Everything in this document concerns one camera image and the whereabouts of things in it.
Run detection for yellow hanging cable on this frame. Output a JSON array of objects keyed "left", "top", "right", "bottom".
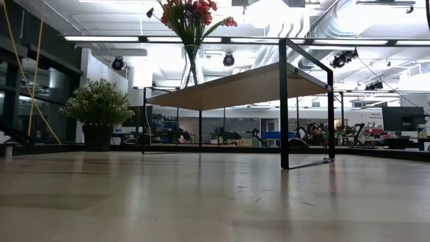
[
  {"left": 28, "top": 13, "right": 45, "bottom": 139},
  {"left": 1, "top": 0, "right": 63, "bottom": 145}
]

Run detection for blue table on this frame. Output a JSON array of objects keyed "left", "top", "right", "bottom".
[{"left": 261, "top": 130, "right": 298, "bottom": 141}]

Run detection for black track light cluster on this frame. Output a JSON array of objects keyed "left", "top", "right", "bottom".
[
  {"left": 330, "top": 48, "right": 359, "bottom": 69},
  {"left": 365, "top": 80, "right": 384, "bottom": 91}
]

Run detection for cardboard boxes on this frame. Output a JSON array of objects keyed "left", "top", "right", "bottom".
[{"left": 227, "top": 138, "right": 253, "bottom": 147}]

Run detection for black monitor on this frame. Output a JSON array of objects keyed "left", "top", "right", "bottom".
[
  {"left": 121, "top": 106, "right": 154, "bottom": 128},
  {"left": 382, "top": 106, "right": 427, "bottom": 132}
]

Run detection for small background plant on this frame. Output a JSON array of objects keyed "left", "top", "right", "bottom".
[{"left": 208, "top": 127, "right": 220, "bottom": 145}]

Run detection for tall glass vase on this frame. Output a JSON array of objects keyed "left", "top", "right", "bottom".
[{"left": 180, "top": 44, "right": 204, "bottom": 89}]

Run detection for large red flower bunch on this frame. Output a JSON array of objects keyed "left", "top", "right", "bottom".
[{"left": 167, "top": 0, "right": 249, "bottom": 85}]

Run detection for long ceiling light strip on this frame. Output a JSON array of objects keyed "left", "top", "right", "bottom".
[
  {"left": 63, "top": 35, "right": 140, "bottom": 43},
  {"left": 230, "top": 37, "right": 305, "bottom": 44},
  {"left": 312, "top": 39, "right": 389, "bottom": 46},
  {"left": 395, "top": 40, "right": 430, "bottom": 46},
  {"left": 146, "top": 36, "right": 223, "bottom": 44}
]

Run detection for wooden shelf black metal frame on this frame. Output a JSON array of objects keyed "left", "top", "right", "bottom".
[{"left": 141, "top": 37, "right": 336, "bottom": 170}]

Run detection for black aluminium table frame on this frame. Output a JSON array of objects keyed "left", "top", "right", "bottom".
[{"left": 0, "top": 143, "right": 430, "bottom": 163}]

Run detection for small white post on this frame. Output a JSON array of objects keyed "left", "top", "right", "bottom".
[{"left": 3, "top": 142, "right": 14, "bottom": 161}]

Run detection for potted green plant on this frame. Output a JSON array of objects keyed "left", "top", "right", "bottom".
[{"left": 58, "top": 77, "right": 136, "bottom": 153}]

